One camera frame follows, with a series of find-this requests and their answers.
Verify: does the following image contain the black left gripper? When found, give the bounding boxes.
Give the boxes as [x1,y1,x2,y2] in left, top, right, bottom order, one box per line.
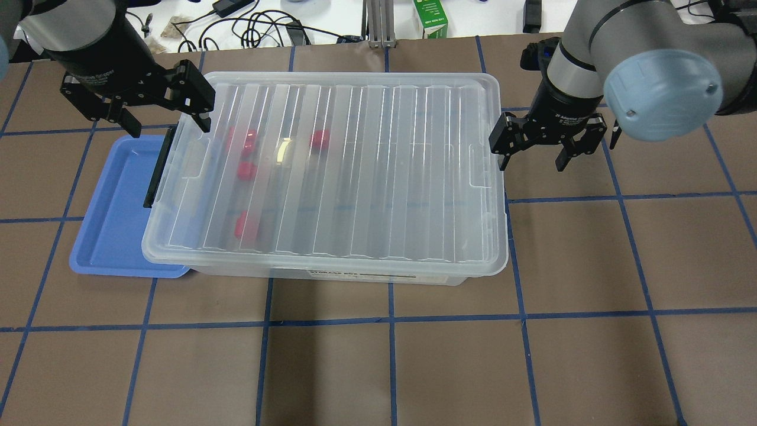
[60,59,216,138]

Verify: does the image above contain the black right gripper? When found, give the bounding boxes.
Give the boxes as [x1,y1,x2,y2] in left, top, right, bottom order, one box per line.
[489,112,609,172]

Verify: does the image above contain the clear plastic box lid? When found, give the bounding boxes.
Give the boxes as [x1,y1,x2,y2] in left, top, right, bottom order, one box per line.
[141,71,509,278]

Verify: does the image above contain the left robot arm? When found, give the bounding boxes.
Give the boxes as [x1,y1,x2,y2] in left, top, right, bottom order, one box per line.
[1,1,216,137]

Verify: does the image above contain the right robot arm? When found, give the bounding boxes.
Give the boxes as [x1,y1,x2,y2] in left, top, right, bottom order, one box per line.
[489,1,756,172]

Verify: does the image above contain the blue plastic tray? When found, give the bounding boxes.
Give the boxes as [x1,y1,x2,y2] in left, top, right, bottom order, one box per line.
[69,135,189,279]

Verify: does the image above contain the clear plastic storage box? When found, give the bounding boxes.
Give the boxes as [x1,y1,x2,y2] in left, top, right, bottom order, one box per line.
[188,265,468,286]

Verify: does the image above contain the black power adapter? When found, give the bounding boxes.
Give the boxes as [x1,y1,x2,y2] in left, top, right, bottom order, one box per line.
[212,0,256,18]

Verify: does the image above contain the green white carton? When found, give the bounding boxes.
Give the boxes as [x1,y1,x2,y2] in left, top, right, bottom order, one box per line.
[412,0,449,40]

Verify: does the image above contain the black box latch handle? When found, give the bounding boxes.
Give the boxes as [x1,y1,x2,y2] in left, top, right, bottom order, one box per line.
[143,125,178,209]

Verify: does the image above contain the black cable bundle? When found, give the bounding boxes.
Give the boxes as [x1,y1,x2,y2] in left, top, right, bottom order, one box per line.
[177,6,344,54]

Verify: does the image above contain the aluminium frame post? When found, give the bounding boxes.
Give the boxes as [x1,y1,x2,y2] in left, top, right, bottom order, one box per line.
[362,1,396,49]

